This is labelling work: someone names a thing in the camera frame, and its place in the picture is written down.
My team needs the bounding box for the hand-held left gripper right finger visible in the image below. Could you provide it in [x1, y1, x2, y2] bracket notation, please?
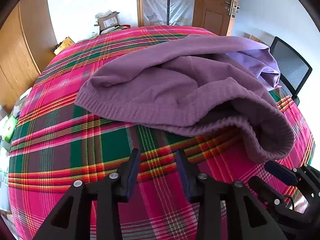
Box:
[176, 150, 288, 240]

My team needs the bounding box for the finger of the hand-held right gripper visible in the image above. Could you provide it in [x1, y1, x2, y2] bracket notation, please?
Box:
[249, 176, 287, 207]
[264, 160, 299, 187]

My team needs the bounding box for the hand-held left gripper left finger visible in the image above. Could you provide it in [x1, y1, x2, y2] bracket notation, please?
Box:
[32, 149, 142, 240]

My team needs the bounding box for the dark purple knit sweater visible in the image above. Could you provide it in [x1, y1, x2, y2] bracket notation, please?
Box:
[74, 35, 293, 164]

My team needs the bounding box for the pink green plaid blanket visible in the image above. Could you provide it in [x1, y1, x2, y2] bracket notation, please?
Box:
[7, 26, 316, 240]

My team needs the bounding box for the black mesh chair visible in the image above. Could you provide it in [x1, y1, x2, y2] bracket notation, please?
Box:
[270, 36, 313, 105]

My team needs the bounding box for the glass-top side table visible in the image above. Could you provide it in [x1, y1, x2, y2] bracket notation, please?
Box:
[0, 87, 33, 205]

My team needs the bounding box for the green tissue pack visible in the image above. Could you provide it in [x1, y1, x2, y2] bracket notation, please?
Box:
[1, 115, 18, 143]

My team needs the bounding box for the wooden side cabinet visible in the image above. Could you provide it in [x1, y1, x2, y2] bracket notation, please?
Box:
[244, 32, 265, 44]

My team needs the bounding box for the yellow gift bag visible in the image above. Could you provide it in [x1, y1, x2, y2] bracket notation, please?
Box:
[54, 37, 75, 55]

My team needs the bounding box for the cardboard box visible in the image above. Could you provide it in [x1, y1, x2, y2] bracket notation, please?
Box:
[96, 14, 120, 30]

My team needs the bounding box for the wooden door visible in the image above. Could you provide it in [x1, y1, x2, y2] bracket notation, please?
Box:
[192, 0, 242, 37]

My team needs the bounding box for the wooden wardrobe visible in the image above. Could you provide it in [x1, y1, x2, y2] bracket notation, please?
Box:
[0, 0, 59, 114]

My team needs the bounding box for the translucent plastic zip cover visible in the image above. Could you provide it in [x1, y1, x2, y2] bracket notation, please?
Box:
[142, 0, 195, 27]

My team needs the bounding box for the wooden door frame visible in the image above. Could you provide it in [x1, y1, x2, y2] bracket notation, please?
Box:
[136, 0, 145, 27]

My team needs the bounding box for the metal door handle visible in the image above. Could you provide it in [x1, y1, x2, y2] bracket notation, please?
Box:
[221, 0, 239, 18]

